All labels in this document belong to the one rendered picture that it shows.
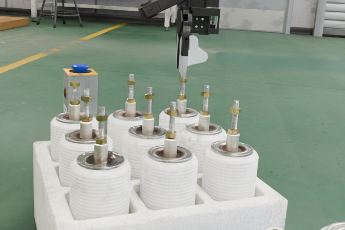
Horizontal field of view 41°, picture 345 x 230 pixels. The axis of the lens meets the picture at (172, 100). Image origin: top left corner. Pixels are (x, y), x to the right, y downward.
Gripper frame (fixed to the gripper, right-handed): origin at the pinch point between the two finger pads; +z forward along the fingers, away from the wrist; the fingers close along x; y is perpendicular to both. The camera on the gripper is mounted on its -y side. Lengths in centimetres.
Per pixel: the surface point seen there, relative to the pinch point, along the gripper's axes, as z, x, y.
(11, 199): 35, 8, -38
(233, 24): 27, 471, 135
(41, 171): 16.8, -16.4, -27.1
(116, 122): 10.2, -6.5, -13.5
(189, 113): 9.3, -0.9, 2.7
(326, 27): 24, 441, 244
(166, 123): 11.1, -3.2, -2.7
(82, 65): 1.6, 10.4, -21.5
